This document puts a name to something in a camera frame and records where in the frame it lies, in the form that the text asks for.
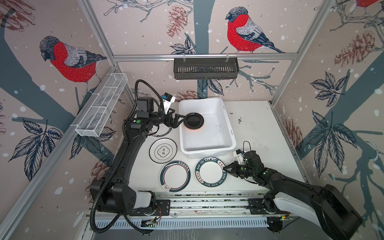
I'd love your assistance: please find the white plate green lettered rim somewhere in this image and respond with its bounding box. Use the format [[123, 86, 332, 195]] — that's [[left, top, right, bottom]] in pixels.
[[195, 157, 227, 188]]

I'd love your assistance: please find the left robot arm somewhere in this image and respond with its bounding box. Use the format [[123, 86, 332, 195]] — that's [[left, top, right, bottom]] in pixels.
[[90, 98, 186, 215]]

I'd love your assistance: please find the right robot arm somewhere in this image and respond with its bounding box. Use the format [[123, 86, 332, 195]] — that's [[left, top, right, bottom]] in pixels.
[[223, 151, 363, 240]]

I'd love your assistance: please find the white plastic bin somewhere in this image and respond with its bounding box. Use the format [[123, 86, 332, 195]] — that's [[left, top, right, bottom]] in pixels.
[[179, 98, 237, 159]]

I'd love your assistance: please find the white plate dark lettered rim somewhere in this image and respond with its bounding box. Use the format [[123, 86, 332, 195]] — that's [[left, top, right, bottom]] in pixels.
[[151, 125, 172, 138]]

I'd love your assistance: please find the white plate black line pattern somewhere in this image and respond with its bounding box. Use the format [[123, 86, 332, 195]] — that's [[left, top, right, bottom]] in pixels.
[[149, 138, 178, 164]]

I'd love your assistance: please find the white plate green red rim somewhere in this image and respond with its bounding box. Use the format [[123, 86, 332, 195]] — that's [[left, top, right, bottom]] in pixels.
[[159, 161, 191, 193]]

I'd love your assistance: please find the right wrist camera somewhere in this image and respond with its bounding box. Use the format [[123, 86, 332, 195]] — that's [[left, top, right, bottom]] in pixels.
[[233, 149, 244, 163]]

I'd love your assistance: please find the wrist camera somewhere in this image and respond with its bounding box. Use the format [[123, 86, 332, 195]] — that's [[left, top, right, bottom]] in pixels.
[[233, 149, 244, 163], [162, 93, 176, 115]]

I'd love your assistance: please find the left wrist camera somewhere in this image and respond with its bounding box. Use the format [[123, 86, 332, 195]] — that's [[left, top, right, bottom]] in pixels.
[[162, 93, 176, 115]]

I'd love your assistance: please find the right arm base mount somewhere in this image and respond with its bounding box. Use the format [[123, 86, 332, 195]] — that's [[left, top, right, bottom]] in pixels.
[[245, 198, 290, 215]]

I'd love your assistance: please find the black wall basket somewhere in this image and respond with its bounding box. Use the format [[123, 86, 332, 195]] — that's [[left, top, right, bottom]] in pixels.
[[174, 58, 239, 80]]

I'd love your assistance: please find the white wire mesh basket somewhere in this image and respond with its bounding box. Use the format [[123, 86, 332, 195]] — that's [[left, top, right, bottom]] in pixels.
[[76, 73, 128, 137]]

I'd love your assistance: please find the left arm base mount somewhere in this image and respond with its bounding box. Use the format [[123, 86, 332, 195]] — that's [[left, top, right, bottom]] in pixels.
[[129, 200, 171, 217]]

